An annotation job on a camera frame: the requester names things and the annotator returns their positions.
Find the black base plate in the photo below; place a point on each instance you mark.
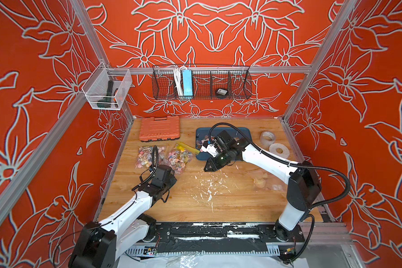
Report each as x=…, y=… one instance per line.
x=191, y=231

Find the black wire basket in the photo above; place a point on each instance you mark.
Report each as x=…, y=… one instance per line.
x=167, y=81

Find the green black screwdriver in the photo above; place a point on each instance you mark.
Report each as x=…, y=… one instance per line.
x=106, y=101

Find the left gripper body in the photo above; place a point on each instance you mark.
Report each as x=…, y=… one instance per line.
x=171, y=181

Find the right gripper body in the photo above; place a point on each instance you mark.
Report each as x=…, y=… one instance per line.
x=224, y=156

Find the blue plastic tray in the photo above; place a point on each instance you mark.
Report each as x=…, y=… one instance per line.
x=232, y=132

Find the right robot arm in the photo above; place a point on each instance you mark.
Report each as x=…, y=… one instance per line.
x=303, y=184

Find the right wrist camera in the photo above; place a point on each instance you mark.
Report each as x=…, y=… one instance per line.
x=209, y=148

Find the light blue power bank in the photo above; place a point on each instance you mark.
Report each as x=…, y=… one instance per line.
x=187, y=83

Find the clear tape roll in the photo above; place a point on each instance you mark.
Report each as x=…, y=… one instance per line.
x=267, y=138

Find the clear acrylic box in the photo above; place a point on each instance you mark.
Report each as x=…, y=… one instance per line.
x=95, y=87

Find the orange tool case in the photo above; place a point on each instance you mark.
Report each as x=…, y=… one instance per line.
x=159, y=129

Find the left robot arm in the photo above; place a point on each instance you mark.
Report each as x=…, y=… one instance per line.
x=101, y=244

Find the white tape roll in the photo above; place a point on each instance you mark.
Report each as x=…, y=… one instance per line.
x=279, y=150

